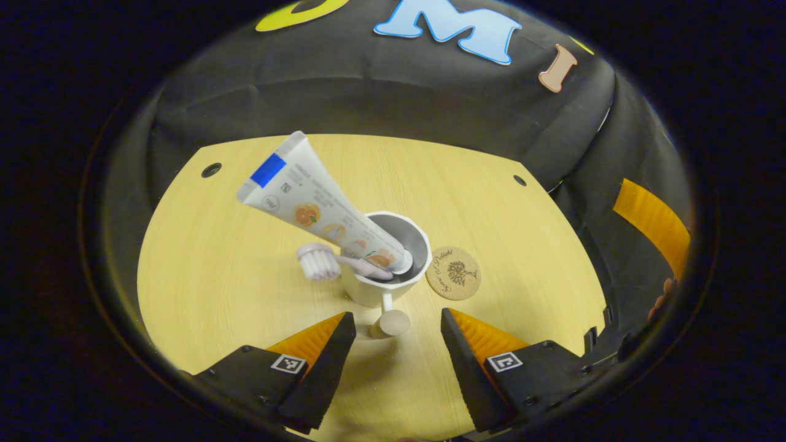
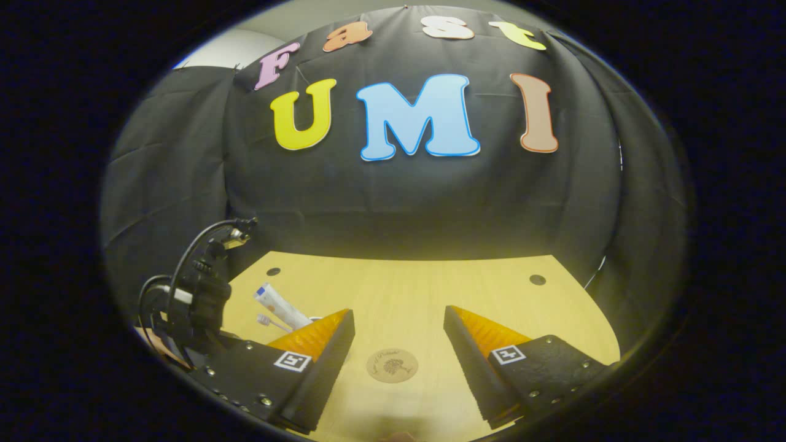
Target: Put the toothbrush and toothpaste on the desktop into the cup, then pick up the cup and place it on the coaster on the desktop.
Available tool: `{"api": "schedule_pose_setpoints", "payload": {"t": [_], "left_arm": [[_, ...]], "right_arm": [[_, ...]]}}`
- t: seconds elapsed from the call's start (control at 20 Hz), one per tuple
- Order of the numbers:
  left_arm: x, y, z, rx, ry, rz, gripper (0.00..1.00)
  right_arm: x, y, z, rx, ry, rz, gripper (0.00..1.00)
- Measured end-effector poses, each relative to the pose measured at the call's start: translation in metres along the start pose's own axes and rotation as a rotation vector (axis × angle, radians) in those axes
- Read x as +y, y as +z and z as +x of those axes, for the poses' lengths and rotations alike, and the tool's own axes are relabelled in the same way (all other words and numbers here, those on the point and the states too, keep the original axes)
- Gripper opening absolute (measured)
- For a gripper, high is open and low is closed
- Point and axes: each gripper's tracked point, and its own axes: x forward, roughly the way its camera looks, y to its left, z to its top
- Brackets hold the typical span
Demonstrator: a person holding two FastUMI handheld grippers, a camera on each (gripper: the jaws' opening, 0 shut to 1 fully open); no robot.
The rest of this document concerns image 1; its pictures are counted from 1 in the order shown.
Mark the black backdrop cloth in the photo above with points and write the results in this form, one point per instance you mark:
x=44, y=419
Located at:
x=368, y=92

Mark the white toothpaste tube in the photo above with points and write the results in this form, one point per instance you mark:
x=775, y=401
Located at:
x=307, y=196

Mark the wooden desktop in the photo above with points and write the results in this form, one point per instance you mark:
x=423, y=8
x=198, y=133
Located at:
x=215, y=276

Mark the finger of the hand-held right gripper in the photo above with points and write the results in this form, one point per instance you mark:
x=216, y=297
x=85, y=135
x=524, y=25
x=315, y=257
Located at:
x=654, y=221

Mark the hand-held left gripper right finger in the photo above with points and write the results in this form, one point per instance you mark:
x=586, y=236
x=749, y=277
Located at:
x=466, y=374

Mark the pink toothbrush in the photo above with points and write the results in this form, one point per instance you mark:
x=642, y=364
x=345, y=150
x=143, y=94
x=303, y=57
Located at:
x=316, y=261

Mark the round cork coaster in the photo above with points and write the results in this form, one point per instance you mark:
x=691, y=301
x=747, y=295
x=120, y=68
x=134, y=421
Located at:
x=454, y=273

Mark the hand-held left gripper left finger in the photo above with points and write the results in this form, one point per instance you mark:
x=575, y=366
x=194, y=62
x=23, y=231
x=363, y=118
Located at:
x=322, y=380

